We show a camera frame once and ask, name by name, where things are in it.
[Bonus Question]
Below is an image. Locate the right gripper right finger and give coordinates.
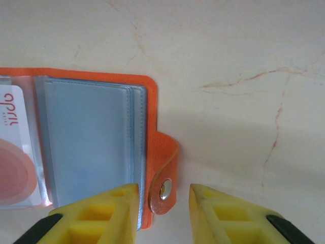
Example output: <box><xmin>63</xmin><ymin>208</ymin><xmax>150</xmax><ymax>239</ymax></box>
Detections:
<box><xmin>189</xmin><ymin>183</ymin><xmax>315</xmax><ymax>244</ymax></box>

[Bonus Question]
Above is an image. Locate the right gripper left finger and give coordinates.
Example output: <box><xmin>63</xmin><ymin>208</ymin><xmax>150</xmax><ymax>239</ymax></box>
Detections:
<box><xmin>14</xmin><ymin>183</ymin><xmax>140</xmax><ymax>244</ymax></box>

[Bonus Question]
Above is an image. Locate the orange card holder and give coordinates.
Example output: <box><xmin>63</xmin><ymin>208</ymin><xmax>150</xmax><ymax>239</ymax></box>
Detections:
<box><xmin>0</xmin><ymin>67</ymin><xmax>183</xmax><ymax>231</ymax></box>

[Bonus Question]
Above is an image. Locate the white card with red circle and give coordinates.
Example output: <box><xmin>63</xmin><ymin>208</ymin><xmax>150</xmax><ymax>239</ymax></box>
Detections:
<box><xmin>0</xmin><ymin>85</ymin><xmax>43</xmax><ymax>207</ymax></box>

